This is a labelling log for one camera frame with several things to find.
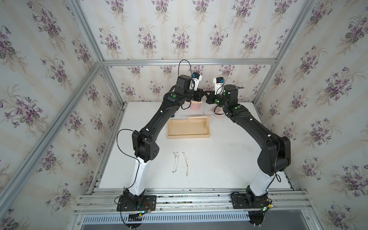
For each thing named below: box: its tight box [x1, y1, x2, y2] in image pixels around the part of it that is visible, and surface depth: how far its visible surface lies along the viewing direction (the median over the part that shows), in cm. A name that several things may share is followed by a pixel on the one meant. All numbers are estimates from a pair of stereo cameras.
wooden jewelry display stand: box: [167, 115, 211, 139], surface depth 106 cm
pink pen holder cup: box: [189, 100, 203, 111], surface depth 76 cm
